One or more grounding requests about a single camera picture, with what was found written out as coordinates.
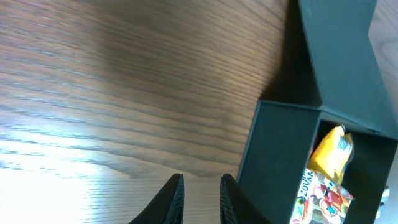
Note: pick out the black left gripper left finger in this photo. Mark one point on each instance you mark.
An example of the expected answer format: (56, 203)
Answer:
(167, 207)

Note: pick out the yellow snack bag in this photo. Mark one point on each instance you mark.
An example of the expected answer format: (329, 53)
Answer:
(333, 154)

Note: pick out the dark green box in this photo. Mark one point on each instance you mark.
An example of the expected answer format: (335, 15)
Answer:
(328, 76)

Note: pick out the Haribo gummy candy bag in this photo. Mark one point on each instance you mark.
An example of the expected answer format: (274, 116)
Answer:
(320, 200)

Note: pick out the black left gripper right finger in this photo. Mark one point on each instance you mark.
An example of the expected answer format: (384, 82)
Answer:
(235, 207)

